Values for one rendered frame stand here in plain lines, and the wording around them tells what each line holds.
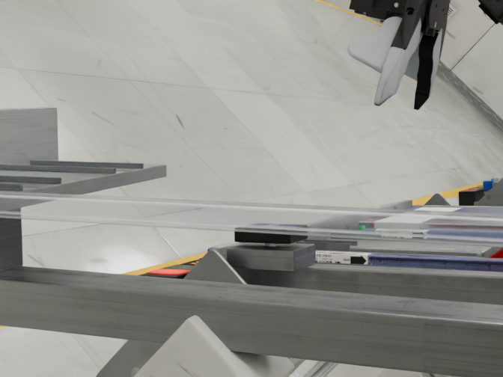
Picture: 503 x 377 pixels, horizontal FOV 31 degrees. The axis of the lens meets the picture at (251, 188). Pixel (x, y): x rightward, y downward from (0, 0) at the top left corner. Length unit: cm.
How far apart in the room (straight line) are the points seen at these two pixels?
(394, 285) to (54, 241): 146
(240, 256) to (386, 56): 25
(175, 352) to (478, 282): 28
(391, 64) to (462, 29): 891
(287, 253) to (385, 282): 8
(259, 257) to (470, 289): 17
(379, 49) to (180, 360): 45
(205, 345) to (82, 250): 166
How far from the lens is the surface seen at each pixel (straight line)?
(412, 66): 99
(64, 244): 213
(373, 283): 73
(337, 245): 94
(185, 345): 51
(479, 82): 968
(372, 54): 87
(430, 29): 94
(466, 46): 973
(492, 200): 213
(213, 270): 73
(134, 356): 78
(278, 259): 72
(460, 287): 71
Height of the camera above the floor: 105
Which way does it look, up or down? 19 degrees down
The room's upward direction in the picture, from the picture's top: 42 degrees clockwise
